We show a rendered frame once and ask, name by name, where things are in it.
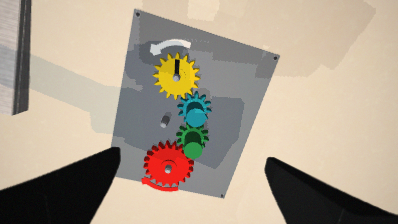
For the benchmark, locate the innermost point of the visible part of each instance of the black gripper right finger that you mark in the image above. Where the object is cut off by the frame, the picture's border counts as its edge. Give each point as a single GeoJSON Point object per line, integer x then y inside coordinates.
{"type": "Point", "coordinates": [304, 199]}

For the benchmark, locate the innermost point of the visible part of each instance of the white curved arrow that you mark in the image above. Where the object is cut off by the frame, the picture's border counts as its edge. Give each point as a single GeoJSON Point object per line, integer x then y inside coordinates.
{"type": "Point", "coordinates": [155, 49]}

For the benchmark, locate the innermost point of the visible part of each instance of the green gear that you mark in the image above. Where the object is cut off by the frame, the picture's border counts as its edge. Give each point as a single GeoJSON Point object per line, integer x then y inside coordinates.
{"type": "Point", "coordinates": [193, 140]}

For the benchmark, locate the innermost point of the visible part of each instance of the red curved arrow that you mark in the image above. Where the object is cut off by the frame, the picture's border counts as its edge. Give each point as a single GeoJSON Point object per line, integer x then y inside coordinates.
{"type": "Point", "coordinates": [146, 180]}

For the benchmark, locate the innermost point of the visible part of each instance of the teal gear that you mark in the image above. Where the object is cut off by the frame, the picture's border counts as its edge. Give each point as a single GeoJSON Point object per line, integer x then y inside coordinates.
{"type": "Point", "coordinates": [194, 109]}

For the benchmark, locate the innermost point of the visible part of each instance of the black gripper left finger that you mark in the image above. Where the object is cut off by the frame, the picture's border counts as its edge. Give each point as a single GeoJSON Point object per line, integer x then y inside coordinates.
{"type": "Point", "coordinates": [70, 195]}

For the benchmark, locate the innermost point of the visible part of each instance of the red gear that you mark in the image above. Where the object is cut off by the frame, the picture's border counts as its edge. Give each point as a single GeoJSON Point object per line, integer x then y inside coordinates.
{"type": "Point", "coordinates": [167, 154]}

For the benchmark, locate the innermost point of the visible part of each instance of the yellow gear with black stripe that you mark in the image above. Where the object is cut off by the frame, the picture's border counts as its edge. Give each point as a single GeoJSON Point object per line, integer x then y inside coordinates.
{"type": "Point", "coordinates": [176, 66]}

